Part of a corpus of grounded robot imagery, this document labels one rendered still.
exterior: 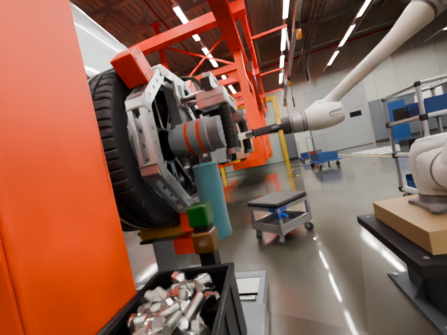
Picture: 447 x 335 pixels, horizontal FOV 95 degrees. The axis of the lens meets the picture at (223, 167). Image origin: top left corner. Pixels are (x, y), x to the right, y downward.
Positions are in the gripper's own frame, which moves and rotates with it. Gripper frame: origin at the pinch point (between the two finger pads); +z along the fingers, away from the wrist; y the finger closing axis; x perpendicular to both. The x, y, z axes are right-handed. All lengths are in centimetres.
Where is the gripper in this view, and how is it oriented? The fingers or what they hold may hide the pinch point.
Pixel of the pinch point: (245, 135)
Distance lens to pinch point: 96.9
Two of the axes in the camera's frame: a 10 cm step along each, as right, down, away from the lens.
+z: -9.4, 2.1, 2.6
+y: 2.5, -0.8, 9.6
